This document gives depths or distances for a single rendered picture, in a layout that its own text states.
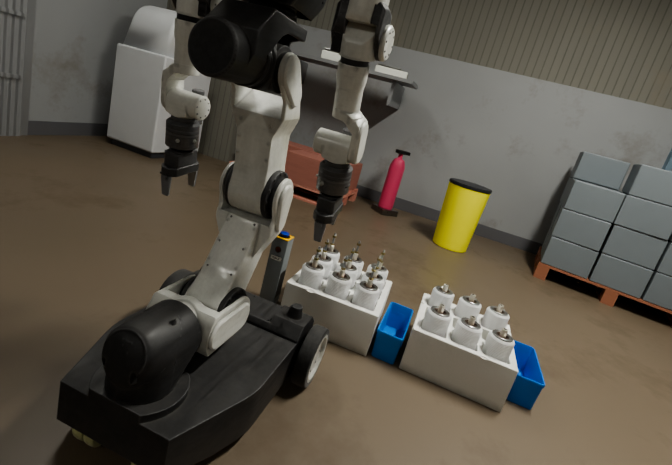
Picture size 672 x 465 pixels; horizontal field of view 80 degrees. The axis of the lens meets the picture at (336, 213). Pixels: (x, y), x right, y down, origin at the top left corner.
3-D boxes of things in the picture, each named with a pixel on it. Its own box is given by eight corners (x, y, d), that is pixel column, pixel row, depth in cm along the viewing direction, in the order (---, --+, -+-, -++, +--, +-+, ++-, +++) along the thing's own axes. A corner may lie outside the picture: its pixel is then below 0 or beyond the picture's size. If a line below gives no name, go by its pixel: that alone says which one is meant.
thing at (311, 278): (291, 297, 173) (301, 259, 169) (312, 300, 176) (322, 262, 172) (294, 309, 164) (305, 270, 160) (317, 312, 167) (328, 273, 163)
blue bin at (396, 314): (394, 367, 157) (404, 340, 154) (368, 355, 160) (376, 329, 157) (406, 332, 185) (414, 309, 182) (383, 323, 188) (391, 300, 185)
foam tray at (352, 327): (365, 356, 158) (378, 316, 154) (276, 320, 166) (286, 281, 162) (381, 314, 195) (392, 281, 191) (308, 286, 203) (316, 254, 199)
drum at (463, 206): (427, 243, 338) (448, 179, 324) (430, 234, 371) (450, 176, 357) (469, 258, 329) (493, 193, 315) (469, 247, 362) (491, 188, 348)
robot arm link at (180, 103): (189, 140, 108) (192, 97, 103) (158, 128, 110) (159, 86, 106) (216, 134, 117) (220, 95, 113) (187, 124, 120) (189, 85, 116)
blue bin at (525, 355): (534, 412, 152) (546, 386, 149) (504, 400, 155) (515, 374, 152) (524, 370, 180) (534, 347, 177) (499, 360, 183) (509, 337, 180)
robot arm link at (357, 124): (354, 168, 100) (364, 116, 93) (321, 158, 103) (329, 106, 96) (362, 160, 106) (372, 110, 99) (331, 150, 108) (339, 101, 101)
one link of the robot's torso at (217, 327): (205, 366, 99) (215, 319, 96) (140, 334, 104) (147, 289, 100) (248, 329, 118) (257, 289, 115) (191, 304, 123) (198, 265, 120)
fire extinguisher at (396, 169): (398, 214, 416) (418, 154, 399) (394, 219, 389) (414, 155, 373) (373, 206, 422) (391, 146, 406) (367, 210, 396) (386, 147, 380)
